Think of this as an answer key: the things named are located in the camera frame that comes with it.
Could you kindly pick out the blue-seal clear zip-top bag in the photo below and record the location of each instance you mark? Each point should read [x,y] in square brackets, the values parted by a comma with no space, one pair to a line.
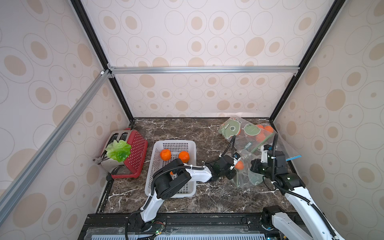
[282,145]

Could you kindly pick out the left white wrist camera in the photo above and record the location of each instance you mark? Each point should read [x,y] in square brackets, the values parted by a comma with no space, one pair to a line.
[236,158]

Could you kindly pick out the orange toy mandarin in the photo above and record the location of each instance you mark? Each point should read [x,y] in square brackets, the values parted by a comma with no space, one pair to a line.
[239,166]
[165,155]
[184,156]

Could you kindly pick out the silver aluminium rail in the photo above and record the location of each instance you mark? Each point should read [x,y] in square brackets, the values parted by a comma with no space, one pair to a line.
[29,173]
[202,70]

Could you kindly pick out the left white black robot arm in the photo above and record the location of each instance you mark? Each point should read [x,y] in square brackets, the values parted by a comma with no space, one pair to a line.
[173,177]

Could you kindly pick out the silver aluminium back rail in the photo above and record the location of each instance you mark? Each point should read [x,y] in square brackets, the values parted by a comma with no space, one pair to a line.
[202,70]

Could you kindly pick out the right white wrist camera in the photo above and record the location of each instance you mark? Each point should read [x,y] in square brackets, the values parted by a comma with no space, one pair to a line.
[264,151]

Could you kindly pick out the green toy lettuce leaf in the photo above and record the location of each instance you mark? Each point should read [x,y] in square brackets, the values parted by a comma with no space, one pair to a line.
[118,150]

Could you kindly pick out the green-seal clear zip-top bag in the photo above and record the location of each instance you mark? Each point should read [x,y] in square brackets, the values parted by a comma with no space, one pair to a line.
[242,129]

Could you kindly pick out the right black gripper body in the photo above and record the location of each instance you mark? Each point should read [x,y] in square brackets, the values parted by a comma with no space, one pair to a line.
[259,167]

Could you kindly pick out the silver aluminium left rail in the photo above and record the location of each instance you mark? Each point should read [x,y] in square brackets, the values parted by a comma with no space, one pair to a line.
[29,173]

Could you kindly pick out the black right corner post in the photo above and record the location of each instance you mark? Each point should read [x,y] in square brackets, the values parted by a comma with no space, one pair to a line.
[319,36]

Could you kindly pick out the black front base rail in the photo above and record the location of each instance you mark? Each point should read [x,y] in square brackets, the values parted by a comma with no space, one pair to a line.
[188,226]

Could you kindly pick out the black corner post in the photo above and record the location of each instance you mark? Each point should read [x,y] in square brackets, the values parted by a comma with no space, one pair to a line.
[94,40]
[319,36]

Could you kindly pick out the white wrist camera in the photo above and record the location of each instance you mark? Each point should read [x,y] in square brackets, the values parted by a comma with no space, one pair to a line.
[236,158]
[264,151]

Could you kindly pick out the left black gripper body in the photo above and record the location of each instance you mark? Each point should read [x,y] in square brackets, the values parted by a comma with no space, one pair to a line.
[230,174]

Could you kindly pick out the black left corner post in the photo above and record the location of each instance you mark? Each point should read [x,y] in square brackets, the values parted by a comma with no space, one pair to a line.
[94,40]

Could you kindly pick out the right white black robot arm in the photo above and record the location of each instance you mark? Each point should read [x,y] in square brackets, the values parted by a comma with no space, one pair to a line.
[294,190]

